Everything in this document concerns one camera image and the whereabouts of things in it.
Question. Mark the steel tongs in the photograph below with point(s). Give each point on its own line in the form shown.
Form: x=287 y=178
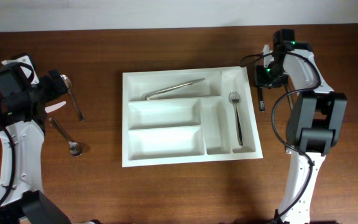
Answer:
x=148 y=96

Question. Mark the steel fork dark handle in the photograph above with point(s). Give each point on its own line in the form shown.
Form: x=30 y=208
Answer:
x=235 y=99

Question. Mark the white plastic knife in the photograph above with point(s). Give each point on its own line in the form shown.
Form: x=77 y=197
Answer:
x=55 y=107

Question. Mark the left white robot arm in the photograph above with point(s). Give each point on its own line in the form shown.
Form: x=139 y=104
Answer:
x=22 y=134

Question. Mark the white plastic cutlery tray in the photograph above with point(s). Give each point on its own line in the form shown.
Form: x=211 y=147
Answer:
x=195 y=123

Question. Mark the large steel spoon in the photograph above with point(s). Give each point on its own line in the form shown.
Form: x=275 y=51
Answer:
x=69 y=85

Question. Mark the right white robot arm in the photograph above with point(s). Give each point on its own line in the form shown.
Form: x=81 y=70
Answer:
x=314 y=124

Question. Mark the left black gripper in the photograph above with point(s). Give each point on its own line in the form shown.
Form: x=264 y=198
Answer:
x=46 y=81

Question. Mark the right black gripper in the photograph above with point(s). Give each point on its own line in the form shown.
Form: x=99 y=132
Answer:
x=260 y=80

